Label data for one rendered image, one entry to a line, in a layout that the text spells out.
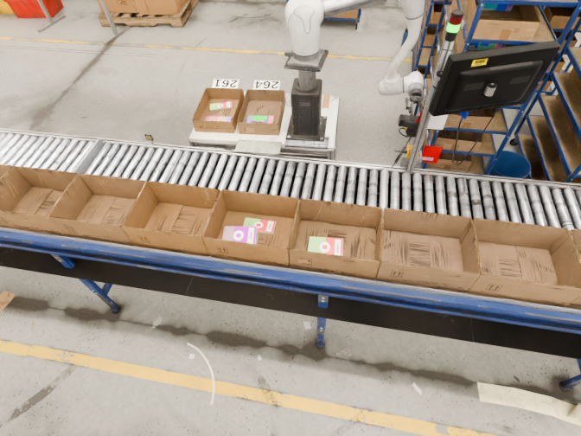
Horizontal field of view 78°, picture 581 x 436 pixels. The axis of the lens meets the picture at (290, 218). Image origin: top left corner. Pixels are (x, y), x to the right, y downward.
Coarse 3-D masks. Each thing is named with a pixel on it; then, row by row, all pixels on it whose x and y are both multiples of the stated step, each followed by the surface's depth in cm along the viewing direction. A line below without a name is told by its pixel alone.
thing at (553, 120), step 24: (576, 24) 253; (576, 48) 261; (552, 72) 278; (576, 72) 248; (552, 96) 293; (576, 96) 259; (528, 120) 307; (552, 120) 275; (576, 120) 243; (528, 144) 317; (552, 144) 287; (576, 144) 258; (552, 168) 272; (576, 168) 245
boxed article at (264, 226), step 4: (248, 220) 185; (252, 220) 185; (256, 220) 185; (260, 220) 184; (264, 220) 184; (244, 224) 183; (248, 224) 183; (252, 224) 183; (256, 224) 183; (260, 224) 183; (264, 224) 183; (268, 224) 183; (272, 224) 182; (260, 228) 181; (264, 228) 181; (268, 228) 181; (272, 228) 181; (260, 232) 181; (264, 232) 180; (268, 232) 180; (272, 232) 180
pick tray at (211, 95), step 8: (208, 88) 268; (216, 88) 267; (224, 88) 266; (232, 88) 265; (208, 96) 273; (216, 96) 272; (224, 96) 272; (232, 96) 271; (240, 96) 260; (200, 104) 258; (208, 104) 270; (232, 104) 269; (240, 104) 261; (200, 112) 259; (208, 112) 264; (216, 112) 263; (224, 112) 263; (232, 112) 263; (192, 120) 245; (200, 120) 244; (232, 120) 243; (200, 128) 250; (208, 128) 249; (216, 128) 248; (224, 128) 247; (232, 128) 247
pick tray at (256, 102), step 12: (252, 96) 268; (264, 96) 267; (276, 96) 266; (252, 108) 265; (264, 108) 264; (276, 108) 264; (240, 120) 250; (276, 120) 255; (240, 132) 248; (252, 132) 247; (264, 132) 246; (276, 132) 245
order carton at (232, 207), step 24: (240, 192) 177; (216, 216) 176; (240, 216) 188; (264, 216) 188; (288, 216) 186; (216, 240) 161; (264, 240) 179; (288, 240) 178; (264, 264) 171; (288, 264) 167
